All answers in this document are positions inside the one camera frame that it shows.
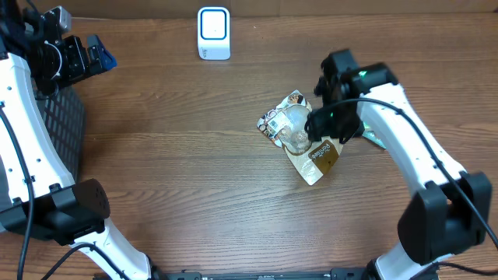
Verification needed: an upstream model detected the large teal wipes pack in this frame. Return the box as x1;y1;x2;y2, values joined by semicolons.
362;122;386;149

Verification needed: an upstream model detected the brown white snack bag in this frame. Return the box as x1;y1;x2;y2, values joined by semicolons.
256;89;343;185

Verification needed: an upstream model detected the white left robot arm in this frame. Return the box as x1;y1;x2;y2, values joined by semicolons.
1;1;160;279

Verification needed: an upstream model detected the white barcode scanner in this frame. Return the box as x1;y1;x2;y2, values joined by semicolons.
197;6;231;61

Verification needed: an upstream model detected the grey plastic basket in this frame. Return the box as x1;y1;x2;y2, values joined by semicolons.
0;83;86;234

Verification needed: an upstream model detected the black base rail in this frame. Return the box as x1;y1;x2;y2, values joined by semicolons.
153;268;375;280

